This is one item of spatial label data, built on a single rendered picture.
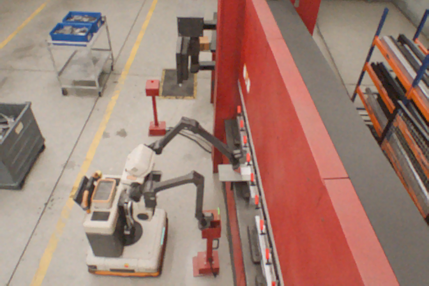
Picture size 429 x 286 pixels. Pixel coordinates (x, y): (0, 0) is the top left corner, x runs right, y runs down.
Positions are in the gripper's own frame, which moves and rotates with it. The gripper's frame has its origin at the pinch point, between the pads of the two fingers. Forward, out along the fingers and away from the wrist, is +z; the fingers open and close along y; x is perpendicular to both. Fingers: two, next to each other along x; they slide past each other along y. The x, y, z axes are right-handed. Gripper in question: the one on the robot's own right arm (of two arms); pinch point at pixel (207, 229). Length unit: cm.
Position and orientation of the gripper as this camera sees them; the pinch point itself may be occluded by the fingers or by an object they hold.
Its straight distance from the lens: 294.0
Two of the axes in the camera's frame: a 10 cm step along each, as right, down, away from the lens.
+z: 2.5, 7.1, 6.5
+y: 9.6, -2.6, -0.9
